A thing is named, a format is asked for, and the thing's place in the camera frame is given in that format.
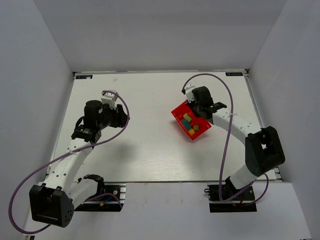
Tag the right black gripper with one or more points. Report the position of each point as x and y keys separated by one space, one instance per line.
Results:
x=198 y=108

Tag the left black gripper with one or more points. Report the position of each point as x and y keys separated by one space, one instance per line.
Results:
x=120 y=116

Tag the red plastic bin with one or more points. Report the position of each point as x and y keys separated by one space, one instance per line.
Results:
x=184 y=108

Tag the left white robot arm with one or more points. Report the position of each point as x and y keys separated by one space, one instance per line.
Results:
x=54 y=201

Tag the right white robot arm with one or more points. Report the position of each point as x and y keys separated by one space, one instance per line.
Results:
x=263 y=149

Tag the long green wood block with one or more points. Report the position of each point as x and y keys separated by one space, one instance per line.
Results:
x=187 y=117

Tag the teal flat wood block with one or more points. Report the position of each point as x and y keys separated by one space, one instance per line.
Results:
x=186 y=124

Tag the yellow wood cube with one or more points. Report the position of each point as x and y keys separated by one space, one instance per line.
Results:
x=191 y=132

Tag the right blue table sticker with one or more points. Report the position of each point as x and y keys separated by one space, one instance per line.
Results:
x=234 y=74

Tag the blue table sticker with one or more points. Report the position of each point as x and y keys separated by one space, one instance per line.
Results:
x=234 y=74
x=83 y=77

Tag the left blue table sticker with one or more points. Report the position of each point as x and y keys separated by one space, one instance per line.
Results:
x=83 y=77

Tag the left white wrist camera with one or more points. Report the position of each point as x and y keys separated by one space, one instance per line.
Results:
x=109 y=98

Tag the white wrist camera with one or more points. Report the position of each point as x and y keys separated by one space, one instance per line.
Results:
x=188 y=92
x=109 y=98

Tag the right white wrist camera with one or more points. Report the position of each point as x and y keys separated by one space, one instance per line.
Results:
x=188 y=92

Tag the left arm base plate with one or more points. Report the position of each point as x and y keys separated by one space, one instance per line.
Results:
x=111 y=202

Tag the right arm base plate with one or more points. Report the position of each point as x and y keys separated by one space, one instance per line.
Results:
x=240 y=204

